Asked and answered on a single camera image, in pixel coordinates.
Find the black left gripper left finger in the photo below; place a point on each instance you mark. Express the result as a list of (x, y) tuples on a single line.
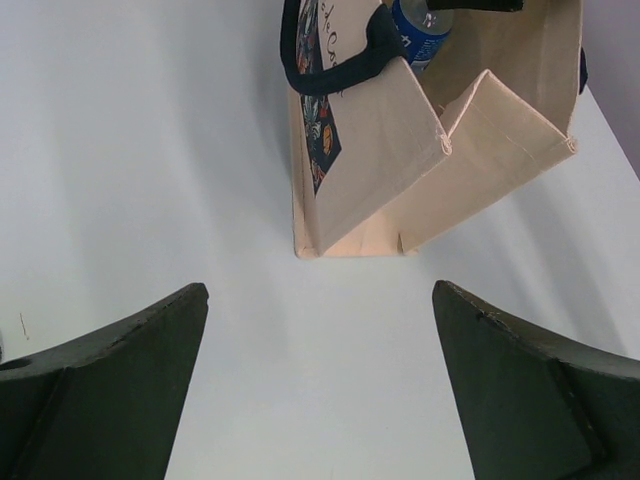
[(106, 405)]

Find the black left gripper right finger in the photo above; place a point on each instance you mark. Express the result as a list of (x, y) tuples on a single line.
[(534, 404)]

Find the blue label water bottle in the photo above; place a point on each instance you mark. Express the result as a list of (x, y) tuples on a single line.
[(422, 30)]

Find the beige canvas tote bag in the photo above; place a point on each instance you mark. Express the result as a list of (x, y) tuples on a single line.
[(385, 160)]

